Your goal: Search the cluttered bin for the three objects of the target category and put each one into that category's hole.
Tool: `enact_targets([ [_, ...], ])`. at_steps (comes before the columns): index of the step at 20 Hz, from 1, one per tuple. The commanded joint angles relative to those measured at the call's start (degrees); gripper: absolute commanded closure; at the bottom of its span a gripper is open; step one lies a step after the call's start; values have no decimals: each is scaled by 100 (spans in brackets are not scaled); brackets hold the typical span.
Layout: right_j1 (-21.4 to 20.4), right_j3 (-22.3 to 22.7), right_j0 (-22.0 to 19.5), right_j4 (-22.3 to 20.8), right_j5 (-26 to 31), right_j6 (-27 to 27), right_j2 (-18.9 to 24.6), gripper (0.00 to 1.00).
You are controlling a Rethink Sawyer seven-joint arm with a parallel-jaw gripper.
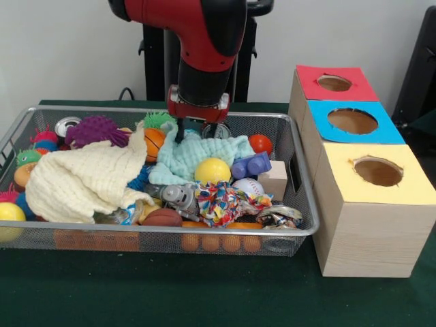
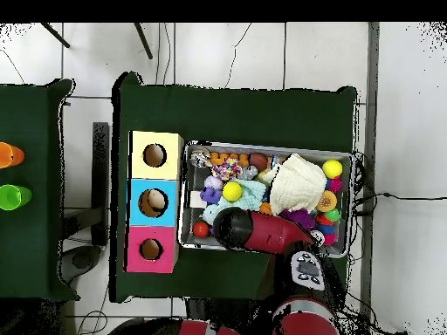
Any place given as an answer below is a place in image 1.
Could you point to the wooden box with three holes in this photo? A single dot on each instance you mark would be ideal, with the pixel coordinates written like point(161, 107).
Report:
point(374, 238)

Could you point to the silver toy robot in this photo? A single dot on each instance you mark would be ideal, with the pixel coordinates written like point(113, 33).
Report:
point(178, 199)

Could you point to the plain wooden block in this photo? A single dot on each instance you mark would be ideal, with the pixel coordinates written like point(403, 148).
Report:
point(274, 180)

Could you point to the mint knitted cloth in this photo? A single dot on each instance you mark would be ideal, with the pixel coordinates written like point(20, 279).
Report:
point(184, 156)

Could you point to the purple spiky ball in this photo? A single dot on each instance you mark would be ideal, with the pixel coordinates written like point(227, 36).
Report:
point(95, 131)

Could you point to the yellow ball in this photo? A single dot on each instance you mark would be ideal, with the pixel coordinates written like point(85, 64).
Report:
point(213, 172)

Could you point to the dark green side table cloth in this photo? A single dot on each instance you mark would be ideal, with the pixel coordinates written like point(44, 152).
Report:
point(425, 122)

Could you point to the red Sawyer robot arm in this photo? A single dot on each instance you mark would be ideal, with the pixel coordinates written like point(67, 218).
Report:
point(204, 41)

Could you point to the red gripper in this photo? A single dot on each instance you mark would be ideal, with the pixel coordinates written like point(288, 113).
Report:
point(190, 111)

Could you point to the purple toy block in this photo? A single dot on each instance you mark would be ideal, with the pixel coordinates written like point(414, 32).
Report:
point(250, 166)

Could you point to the brown toy football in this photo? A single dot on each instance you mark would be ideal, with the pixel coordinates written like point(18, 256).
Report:
point(163, 218)

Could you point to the orange toy basketball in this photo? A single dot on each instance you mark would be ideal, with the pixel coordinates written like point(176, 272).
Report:
point(153, 143)

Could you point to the black chair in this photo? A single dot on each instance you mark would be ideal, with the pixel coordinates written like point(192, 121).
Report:
point(422, 68)

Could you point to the red ball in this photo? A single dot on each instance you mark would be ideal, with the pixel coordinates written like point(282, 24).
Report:
point(260, 143)

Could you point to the cream knitted cloth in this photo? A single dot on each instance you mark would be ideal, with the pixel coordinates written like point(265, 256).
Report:
point(78, 177)

